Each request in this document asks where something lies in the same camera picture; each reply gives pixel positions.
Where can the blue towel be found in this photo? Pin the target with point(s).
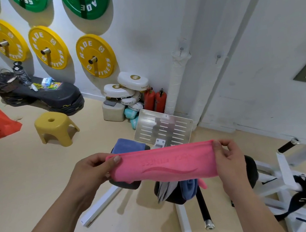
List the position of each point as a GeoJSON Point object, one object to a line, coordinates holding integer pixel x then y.
{"type": "Point", "coordinates": [126, 145]}
{"type": "Point", "coordinates": [189, 189]}

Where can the white exercise machine frame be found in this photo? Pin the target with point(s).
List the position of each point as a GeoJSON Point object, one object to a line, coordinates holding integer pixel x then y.
{"type": "Point", "coordinates": [97, 209]}

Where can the red fire extinguisher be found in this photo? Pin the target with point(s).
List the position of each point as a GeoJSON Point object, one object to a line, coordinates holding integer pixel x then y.
{"type": "Point", "coordinates": [149, 101]}
{"type": "Point", "coordinates": [161, 102]}

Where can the silver slotted foot plate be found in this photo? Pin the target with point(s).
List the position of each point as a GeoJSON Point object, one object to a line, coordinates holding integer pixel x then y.
{"type": "Point", "coordinates": [145, 124]}

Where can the white game controller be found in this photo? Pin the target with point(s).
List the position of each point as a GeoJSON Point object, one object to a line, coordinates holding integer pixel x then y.
{"type": "Point", "coordinates": [34, 87]}

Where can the person's right hand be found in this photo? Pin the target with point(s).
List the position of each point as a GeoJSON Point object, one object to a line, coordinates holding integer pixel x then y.
{"type": "Point", "coordinates": [232, 165]}

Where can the black aerobic step platform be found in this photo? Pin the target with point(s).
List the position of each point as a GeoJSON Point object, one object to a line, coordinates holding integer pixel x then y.
{"type": "Point", "coordinates": [60, 97]}

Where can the clear water bottle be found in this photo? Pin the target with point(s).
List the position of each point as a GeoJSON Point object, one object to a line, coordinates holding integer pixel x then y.
{"type": "Point", "coordinates": [22, 76]}

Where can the colourful snack packet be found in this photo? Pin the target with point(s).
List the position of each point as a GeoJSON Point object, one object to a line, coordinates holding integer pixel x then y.
{"type": "Point", "coordinates": [57, 85]}

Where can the black weight plate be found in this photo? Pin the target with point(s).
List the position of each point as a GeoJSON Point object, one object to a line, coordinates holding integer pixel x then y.
{"type": "Point", "coordinates": [253, 171]}

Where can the white weight machine frame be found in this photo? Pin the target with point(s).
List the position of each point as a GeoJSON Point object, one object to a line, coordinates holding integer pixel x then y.
{"type": "Point", "coordinates": [285, 170]}

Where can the beige plastic container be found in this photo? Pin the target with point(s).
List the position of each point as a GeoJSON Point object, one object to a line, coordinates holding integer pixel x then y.
{"type": "Point", "coordinates": [114, 114]}

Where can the dark wicker basket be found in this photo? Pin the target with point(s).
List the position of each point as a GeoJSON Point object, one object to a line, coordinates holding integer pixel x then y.
{"type": "Point", "coordinates": [4, 83]}

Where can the grey flat pad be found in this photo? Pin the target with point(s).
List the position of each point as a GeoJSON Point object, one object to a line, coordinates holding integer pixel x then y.
{"type": "Point", "coordinates": [110, 102]}

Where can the blue white tissue pack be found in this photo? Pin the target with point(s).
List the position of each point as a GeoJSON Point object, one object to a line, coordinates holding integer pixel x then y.
{"type": "Point", "coordinates": [47, 82]}

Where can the green weight plate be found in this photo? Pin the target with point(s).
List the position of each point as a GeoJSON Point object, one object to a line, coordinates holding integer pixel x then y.
{"type": "Point", "coordinates": [99, 6]}
{"type": "Point", "coordinates": [37, 3]}

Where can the person's left hand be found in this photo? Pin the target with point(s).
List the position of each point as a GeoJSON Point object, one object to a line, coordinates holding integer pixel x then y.
{"type": "Point", "coordinates": [90, 176]}

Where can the yellow plastic stool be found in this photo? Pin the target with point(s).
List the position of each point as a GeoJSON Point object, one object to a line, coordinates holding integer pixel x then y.
{"type": "Point", "coordinates": [55, 124]}

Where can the teal dumbbell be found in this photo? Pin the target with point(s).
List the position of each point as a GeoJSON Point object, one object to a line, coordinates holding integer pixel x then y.
{"type": "Point", "coordinates": [135, 123]}
{"type": "Point", "coordinates": [130, 113]}

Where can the person's right forearm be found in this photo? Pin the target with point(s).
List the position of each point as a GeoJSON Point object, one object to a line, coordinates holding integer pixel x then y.
{"type": "Point", "coordinates": [256, 216]}

